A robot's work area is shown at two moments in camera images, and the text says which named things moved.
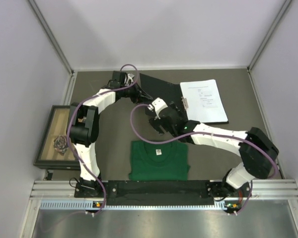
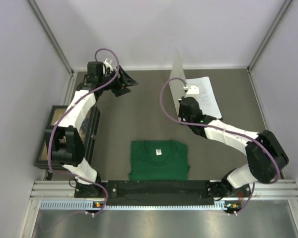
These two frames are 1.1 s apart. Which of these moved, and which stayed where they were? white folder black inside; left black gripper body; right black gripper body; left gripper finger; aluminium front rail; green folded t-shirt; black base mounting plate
Moved: right black gripper body; white folder black inside; left gripper finger; left black gripper body
Stayed: green folded t-shirt; aluminium front rail; black base mounting plate
